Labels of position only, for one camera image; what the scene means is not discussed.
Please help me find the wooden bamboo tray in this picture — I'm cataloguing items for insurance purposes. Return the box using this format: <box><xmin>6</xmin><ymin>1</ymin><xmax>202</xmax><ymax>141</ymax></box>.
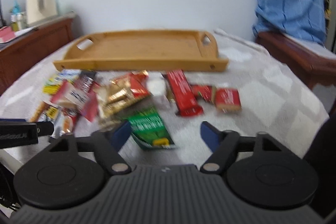
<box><xmin>54</xmin><ymin>30</ymin><xmax>229</xmax><ymax>72</ymax></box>

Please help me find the pink pastry packet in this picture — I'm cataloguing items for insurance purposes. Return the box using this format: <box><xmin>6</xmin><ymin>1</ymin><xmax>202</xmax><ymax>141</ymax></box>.
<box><xmin>50</xmin><ymin>81</ymin><xmax>100</xmax><ymax>122</ymax></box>

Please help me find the dark red stick packet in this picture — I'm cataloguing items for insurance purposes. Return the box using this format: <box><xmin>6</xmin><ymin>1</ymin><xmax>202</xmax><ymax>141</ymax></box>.
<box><xmin>74</xmin><ymin>70</ymin><xmax>97</xmax><ymax>94</ymax></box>

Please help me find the small bottles group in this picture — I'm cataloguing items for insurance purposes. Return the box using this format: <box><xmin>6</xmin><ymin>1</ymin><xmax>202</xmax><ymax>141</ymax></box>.
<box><xmin>10</xmin><ymin>0</ymin><xmax>27</xmax><ymax>32</ymax></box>

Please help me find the small red candy packet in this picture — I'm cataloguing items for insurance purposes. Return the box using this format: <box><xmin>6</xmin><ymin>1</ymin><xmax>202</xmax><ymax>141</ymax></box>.
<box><xmin>191</xmin><ymin>85</ymin><xmax>217</xmax><ymax>103</ymax></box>

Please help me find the wooden side cabinet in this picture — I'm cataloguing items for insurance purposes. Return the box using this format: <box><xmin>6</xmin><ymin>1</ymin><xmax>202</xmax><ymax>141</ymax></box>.
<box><xmin>1</xmin><ymin>12</ymin><xmax>76</xmax><ymax>93</ymax></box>

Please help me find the pink box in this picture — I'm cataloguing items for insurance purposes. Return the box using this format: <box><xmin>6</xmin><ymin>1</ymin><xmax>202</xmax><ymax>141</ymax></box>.
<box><xmin>0</xmin><ymin>26</ymin><xmax>16</xmax><ymax>44</ymax></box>

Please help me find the long red snack bar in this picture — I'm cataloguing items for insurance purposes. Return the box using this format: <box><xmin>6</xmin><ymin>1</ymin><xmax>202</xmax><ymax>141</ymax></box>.
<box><xmin>166</xmin><ymin>70</ymin><xmax>203</xmax><ymax>117</ymax></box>

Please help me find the grey checked blanket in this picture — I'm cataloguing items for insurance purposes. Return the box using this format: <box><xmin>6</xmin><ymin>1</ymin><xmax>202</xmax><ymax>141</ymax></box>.
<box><xmin>1</xmin><ymin>29</ymin><xmax>329</xmax><ymax>173</ymax></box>

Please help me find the green wasabi peas packet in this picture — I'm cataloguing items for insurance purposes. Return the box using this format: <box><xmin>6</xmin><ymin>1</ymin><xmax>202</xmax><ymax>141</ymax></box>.
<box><xmin>126</xmin><ymin>106</ymin><xmax>175</xmax><ymax>150</ymax></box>

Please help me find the peanut chocolate bar packet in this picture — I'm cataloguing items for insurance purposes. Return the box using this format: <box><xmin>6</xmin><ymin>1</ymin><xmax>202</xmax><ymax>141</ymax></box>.
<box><xmin>29</xmin><ymin>101</ymin><xmax>79</xmax><ymax>138</ymax></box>

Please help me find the white clear candy packet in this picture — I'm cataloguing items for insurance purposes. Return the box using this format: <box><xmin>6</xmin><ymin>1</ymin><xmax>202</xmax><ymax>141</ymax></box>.
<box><xmin>146</xmin><ymin>77</ymin><xmax>170</xmax><ymax>109</ymax></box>

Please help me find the red gold nut packet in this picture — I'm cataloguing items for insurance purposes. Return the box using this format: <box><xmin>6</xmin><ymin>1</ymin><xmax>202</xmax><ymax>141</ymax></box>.
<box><xmin>96</xmin><ymin>71</ymin><xmax>150</xmax><ymax>121</ymax></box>

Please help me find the red wafer biscuit packet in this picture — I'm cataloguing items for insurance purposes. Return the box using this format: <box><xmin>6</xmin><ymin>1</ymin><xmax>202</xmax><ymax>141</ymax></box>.
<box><xmin>215</xmin><ymin>88</ymin><xmax>242</xmax><ymax>112</ymax></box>

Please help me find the yellow America snack packet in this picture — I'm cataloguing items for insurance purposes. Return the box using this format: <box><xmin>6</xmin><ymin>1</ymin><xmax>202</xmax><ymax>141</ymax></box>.
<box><xmin>42</xmin><ymin>69</ymin><xmax>81</xmax><ymax>95</ymax></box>

